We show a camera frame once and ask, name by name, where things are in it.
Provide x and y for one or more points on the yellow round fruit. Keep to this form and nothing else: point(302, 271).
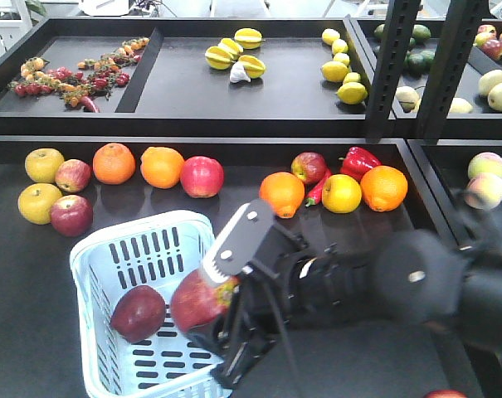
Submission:
point(341, 194)

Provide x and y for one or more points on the large orange left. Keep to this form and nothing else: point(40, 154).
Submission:
point(284, 192)

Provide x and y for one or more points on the orange rear left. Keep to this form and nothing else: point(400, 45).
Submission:
point(113, 164)

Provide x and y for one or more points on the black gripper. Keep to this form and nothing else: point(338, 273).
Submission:
point(267, 300)

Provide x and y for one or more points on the yellow-green apple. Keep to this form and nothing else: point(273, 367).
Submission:
point(35, 202)
point(41, 164)

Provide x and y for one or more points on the orange right of lemon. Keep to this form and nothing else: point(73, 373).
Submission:
point(384, 188)

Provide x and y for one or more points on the orange beside red apple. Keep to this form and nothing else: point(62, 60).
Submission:
point(161, 166)

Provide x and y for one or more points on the light blue plastic basket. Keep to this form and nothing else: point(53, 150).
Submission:
point(125, 276)

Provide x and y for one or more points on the black wooden display stand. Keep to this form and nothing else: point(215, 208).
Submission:
point(180, 97)

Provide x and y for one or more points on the red chili pepper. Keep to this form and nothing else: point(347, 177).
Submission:
point(314, 196)

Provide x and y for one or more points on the pale peach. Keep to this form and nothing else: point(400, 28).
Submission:
point(484, 191)
point(485, 162)

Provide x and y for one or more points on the pale peach front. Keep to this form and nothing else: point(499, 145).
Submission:
point(484, 191)

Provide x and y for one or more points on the bright red apple left group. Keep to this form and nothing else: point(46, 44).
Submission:
point(202, 177)

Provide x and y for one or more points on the pale peach rear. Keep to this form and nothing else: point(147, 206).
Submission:
point(485, 162)

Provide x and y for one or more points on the red apple edge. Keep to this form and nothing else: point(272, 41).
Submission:
point(444, 393)
point(139, 314)

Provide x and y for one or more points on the small red apple rear left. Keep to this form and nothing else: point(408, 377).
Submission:
point(73, 176)

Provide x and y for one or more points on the dark red apple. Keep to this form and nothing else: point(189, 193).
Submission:
point(309, 167)
point(72, 215)
point(195, 302)

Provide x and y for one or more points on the cherry tomato vine bunch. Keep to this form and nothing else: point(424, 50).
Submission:
point(78, 88)

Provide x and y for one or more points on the yellow-green apple front left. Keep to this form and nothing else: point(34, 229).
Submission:
point(35, 202)

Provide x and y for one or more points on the yellow-green apple rear left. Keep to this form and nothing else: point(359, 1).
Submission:
point(41, 164)

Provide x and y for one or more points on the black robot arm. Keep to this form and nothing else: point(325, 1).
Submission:
point(410, 277)

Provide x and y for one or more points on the red bell pepper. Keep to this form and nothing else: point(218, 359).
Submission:
point(357, 162)

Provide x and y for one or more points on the white garlic bulb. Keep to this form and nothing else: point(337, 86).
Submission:
point(238, 74)

